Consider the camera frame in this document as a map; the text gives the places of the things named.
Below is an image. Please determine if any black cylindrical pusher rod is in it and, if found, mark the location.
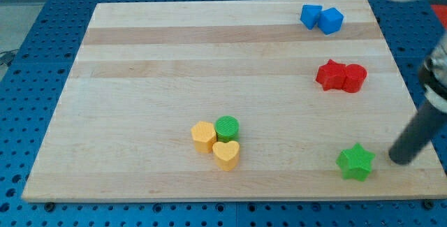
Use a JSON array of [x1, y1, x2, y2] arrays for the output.
[[388, 101, 446, 166]]

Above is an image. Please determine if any silver black tool holder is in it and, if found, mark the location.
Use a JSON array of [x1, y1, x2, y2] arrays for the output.
[[418, 32, 446, 113]]

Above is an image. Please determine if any green star block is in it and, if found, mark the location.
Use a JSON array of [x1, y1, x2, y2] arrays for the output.
[[336, 142, 376, 182]]

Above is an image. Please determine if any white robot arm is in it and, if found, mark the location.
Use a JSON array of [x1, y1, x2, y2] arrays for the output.
[[388, 0, 446, 166]]

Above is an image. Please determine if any red star block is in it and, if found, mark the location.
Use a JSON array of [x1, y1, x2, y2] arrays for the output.
[[316, 59, 346, 91]]

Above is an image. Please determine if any wooden board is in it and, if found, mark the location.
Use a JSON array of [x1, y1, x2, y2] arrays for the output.
[[22, 0, 446, 203]]

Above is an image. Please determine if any red cylinder block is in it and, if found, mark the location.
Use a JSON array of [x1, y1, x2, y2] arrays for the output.
[[342, 64, 367, 93]]

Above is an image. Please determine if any blue cube block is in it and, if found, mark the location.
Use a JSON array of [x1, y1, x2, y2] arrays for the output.
[[317, 8, 344, 35]]

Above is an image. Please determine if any blue triangle block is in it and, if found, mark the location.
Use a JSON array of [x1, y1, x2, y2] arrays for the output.
[[300, 4, 323, 30]]

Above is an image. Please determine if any green cylinder block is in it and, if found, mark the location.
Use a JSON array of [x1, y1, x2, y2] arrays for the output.
[[214, 115, 240, 142]]

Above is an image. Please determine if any yellow heart block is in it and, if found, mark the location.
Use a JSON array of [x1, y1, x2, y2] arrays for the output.
[[212, 140, 240, 171]]

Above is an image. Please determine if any yellow hexagon block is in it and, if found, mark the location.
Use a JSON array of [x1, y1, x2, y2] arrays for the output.
[[191, 121, 217, 153]]

